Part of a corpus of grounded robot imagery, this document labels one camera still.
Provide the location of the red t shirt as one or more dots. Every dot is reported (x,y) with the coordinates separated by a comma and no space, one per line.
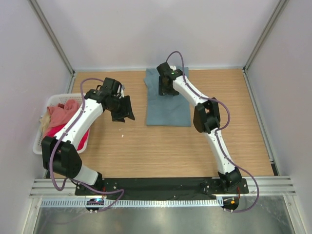
(50,132)

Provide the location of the left aluminium frame post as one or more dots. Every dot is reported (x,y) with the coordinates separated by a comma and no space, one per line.
(50,33)

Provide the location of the aluminium frame post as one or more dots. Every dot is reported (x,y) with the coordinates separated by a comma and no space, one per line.
(281,4)
(50,33)

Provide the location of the black camera box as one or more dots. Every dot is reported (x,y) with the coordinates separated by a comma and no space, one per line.
(165,71)
(111,86)

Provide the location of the salmon pink t shirt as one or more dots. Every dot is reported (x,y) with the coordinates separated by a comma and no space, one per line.
(61,114)

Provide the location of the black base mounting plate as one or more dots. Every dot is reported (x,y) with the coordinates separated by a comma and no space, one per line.
(207,185)

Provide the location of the left black camera box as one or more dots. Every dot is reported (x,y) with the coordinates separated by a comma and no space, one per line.
(111,86)

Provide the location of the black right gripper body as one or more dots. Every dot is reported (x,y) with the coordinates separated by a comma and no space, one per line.
(166,90)

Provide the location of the white plastic laundry basket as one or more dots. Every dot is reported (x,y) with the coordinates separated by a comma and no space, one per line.
(53,101)

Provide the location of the cream t shirt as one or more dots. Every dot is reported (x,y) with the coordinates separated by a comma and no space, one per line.
(44,122)

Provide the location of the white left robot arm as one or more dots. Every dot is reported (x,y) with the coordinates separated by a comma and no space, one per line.
(60,152)

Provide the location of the blue-grey t shirt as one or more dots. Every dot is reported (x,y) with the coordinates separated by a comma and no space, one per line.
(165,110)

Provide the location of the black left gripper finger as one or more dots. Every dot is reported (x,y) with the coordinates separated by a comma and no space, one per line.
(118,118)
(128,108)

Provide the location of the white slotted cable duct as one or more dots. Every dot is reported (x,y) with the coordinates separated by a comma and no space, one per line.
(97,203)

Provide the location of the right black camera box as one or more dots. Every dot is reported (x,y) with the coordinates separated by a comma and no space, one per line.
(165,71)

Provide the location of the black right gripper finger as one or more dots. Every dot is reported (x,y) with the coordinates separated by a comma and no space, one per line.
(172,92)
(161,86)

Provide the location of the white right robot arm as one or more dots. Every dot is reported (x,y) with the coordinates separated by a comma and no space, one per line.
(206,121)

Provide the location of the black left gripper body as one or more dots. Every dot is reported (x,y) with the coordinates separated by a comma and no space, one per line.
(118,107)

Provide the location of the right aluminium frame post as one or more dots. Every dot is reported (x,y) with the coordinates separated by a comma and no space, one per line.
(281,4)

